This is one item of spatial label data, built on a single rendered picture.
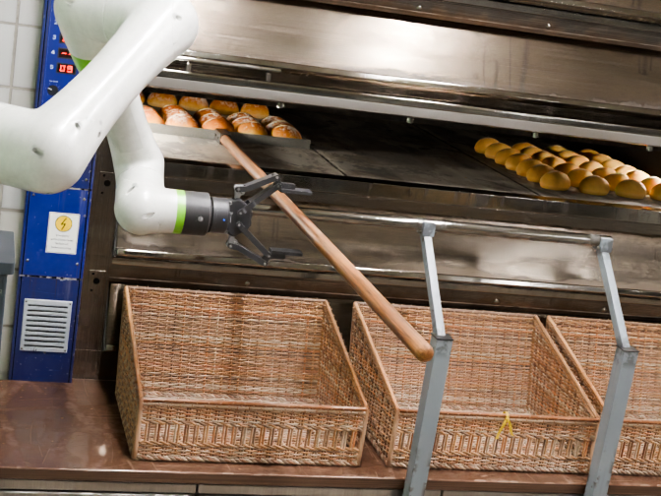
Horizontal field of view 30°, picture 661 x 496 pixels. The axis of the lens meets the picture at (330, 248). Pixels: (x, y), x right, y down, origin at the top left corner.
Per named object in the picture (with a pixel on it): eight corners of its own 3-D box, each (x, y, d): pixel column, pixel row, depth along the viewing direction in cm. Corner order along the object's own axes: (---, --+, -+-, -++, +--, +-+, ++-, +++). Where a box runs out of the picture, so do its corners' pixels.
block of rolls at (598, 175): (469, 150, 417) (472, 134, 416) (596, 163, 431) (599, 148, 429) (544, 190, 361) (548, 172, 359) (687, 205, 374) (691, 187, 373)
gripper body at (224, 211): (208, 190, 263) (250, 194, 266) (203, 228, 265) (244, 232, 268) (213, 199, 256) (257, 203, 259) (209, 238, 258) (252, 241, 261)
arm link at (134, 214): (110, 243, 255) (119, 208, 247) (109, 199, 263) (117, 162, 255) (177, 248, 259) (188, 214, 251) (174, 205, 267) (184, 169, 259)
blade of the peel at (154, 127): (309, 149, 368) (311, 140, 367) (124, 130, 351) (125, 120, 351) (281, 126, 401) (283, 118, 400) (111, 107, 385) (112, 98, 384)
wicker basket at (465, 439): (334, 393, 343) (349, 298, 337) (519, 403, 359) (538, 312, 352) (385, 468, 298) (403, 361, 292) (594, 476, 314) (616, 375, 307)
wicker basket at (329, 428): (109, 383, 325) (120, 282, 319) (314, 392, 341) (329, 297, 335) (129, 462, 280) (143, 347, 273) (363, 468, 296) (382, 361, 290)
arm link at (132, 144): (75, 82, 237) (132, 72, 237) (75, 42, 244) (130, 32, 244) (120, 205, 265) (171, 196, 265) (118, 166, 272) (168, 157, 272)
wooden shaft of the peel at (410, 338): (434, 364, 193) (437, 346, 193) (416, 363, 193) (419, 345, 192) (229, 145, 352) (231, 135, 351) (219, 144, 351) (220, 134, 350)
